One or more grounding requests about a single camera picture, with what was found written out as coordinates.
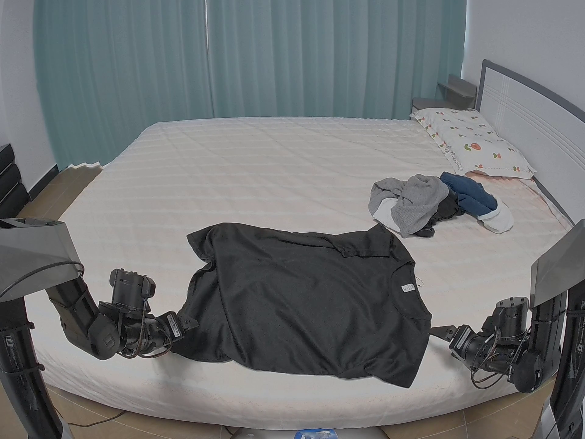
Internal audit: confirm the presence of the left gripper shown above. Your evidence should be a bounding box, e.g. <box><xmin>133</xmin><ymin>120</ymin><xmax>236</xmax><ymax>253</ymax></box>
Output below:
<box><xmin>120</xmin><ymin>309</ymin><xmax>200</xmax><ymax>359</ymax></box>

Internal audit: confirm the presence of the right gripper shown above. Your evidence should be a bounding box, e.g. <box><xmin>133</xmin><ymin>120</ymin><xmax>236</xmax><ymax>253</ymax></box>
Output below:
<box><xmin>448</xmin><ymin>324</ymin><xmax>515</xmax><ymax>376</ymax></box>

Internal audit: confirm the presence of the black T-shirt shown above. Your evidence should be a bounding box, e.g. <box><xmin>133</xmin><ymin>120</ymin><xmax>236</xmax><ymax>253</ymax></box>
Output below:
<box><xmin>175</xmin><ymin>221</ymin><xmax>433</xmax><ymax>389</ymax></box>

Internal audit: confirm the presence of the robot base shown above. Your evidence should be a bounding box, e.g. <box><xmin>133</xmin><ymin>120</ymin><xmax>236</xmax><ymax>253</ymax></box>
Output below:
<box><xmin>238</xmin><ymin>428</ymin><xmax>353</xmax><ymax>439</ymax></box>

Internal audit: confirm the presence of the pile of clothes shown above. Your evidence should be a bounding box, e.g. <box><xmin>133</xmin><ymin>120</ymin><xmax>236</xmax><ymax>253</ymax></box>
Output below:
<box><xmin>369</xmin><ymin>172</ymin><xmax>515</xmax><ymax>239</ymax></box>

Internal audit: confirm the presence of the bed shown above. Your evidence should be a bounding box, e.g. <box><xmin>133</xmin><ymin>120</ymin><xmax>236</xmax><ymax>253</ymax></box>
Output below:
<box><xmin>23</xmin><ymin>59</ymin><xmax>585</xmax><ymax>429</ymax></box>

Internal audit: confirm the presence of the white printed pillow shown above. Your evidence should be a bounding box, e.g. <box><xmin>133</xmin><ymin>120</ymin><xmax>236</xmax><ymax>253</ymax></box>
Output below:
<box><xmin>410</xmin><ymin>107</ymin><xmax>538</xmax><ymax>180</ymax></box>

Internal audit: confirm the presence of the grey bedside table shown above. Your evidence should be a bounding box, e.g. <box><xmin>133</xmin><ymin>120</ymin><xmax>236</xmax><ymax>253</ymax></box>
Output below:
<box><xmin>411</xmin><ymin>73</ymin><xmax>478</xmax><ymax>113</ymax></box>

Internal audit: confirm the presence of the blue-green curtain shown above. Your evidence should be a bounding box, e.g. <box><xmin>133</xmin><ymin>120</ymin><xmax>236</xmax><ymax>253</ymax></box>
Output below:
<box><xmin>206</xmin><ymin>0</ymin><xmax>468</xmax><ymax>120</ymax></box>
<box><xmin>33</xmin><ymin>0</ymin><xmax>215</xmax><ymax>173</ymax></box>

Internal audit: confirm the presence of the thin black cable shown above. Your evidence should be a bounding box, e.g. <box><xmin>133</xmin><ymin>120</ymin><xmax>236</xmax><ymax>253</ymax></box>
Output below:
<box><xmin>69</xmin><ymin>408</ymin><xmax>131</xmax><ymax>429</ymax></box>

